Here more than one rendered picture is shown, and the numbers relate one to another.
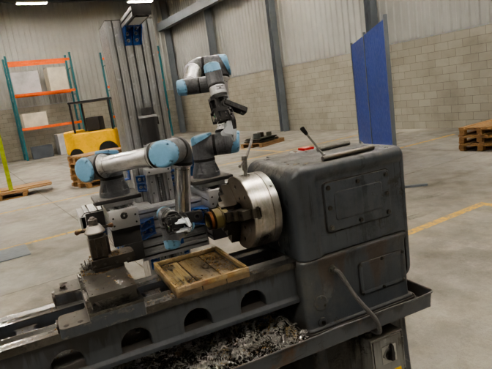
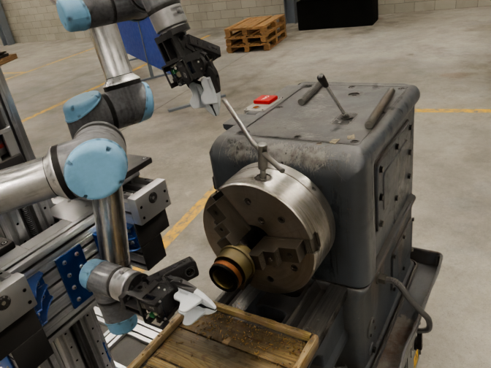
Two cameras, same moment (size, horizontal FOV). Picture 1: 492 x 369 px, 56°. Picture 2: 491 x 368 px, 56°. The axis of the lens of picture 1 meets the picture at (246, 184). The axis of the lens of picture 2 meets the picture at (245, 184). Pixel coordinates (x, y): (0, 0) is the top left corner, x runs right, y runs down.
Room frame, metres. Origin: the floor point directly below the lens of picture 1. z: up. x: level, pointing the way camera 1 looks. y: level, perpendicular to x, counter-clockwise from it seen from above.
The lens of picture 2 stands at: (1.13, 0.53, 1.71)
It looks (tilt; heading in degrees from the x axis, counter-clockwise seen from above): 27 degrees down; 329
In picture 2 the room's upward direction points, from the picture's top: 9 degrees counter-clockwise
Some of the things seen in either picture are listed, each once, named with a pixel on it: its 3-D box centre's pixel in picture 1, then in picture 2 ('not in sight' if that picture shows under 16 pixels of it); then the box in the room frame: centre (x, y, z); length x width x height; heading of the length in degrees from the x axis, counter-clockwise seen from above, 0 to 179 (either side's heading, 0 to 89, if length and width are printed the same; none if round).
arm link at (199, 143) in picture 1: (203, 146); (88, 117); (2.51, 0.20, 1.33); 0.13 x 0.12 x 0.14; 90
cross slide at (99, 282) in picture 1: (105, 278); not in sight; (1.71, 0.59, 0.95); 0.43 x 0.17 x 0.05; 23
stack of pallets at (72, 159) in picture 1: (101, 167); not in sight; (11.02, 3.35, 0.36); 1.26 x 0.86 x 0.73; 132
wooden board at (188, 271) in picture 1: (199, 269); (219, 362); (1.84, 0.24, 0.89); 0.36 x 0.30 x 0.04; 23
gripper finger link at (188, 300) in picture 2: (181, 222); (191, 303); (1.83, 0.28, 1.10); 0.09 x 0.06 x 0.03; 23
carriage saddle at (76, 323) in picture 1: (95, 296); not in sight; (1.68, 0.63, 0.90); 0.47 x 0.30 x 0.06; 23
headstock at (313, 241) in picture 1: (325, 194); (322, 167); (2.12, -0.36, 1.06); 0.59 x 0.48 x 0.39; 113
